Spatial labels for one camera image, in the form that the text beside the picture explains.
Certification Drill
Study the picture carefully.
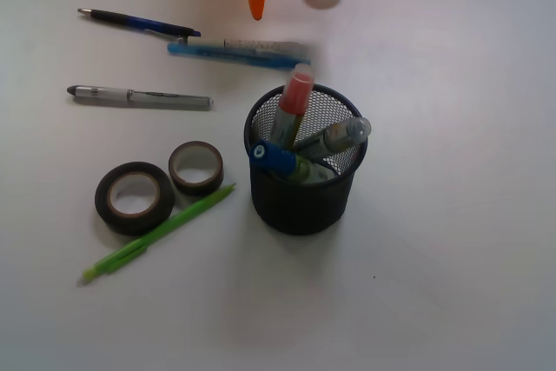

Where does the red capped marker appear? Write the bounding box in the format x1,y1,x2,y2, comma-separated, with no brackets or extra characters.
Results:
268,63,314,149

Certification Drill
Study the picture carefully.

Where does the blue capped marker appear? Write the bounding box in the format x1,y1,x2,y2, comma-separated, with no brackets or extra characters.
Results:
249,140,311,183

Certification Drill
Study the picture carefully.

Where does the black capped marker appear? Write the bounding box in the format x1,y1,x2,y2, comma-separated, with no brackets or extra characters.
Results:
293,117,372,160

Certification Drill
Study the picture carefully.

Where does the white pen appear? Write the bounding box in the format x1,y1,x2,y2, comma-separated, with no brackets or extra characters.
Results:
178,36,308,56

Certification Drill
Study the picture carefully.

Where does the light blue pen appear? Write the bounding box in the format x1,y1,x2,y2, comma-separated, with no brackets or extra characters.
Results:
167,43,311,70

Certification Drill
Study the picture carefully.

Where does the dark blue ballpoint pen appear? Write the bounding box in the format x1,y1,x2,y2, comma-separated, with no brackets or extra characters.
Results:
77,9,201,37

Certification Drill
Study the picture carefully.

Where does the silver pen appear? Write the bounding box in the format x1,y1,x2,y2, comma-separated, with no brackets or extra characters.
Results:
67,85,214,111

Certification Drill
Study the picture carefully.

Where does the black mesh pen holder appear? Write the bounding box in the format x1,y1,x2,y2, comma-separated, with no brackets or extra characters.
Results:
249,84,367,235

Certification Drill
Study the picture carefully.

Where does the small black tape roll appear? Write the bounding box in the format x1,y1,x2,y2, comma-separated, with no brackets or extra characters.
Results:
169,141,224,196

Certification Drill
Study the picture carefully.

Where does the large black tape roll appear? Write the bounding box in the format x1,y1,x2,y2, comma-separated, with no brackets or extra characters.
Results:
95,162,175,236

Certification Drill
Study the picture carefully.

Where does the green mechanical pencil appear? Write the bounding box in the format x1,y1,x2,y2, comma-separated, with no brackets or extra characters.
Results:
82,183,235,282

